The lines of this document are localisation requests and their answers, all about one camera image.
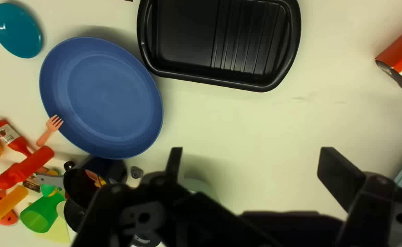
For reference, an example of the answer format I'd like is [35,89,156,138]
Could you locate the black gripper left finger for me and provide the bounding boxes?
[164,146,183,194]

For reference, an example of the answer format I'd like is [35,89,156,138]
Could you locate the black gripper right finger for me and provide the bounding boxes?
[316,146,367,213]

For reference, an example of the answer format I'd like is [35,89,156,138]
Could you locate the large blue plate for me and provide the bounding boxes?
[38,37,164,161]

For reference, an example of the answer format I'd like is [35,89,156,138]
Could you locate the small teal plate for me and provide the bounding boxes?
[0,2,45,61]

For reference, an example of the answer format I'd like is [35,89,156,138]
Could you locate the pale green bowl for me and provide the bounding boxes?
[180,177,216,203]

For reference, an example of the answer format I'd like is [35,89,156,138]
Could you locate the pink plastic fork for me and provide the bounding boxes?
[34,114,65,150]

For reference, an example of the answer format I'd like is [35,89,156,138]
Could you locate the black ribbed baking tray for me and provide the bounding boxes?
[135,0,303,94]

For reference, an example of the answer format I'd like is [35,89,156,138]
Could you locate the red toy ketchup bottle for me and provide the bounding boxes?
[0,118,34,158]

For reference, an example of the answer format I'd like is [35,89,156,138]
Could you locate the orange toy mustard bottle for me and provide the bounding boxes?
[0,184,30,227]

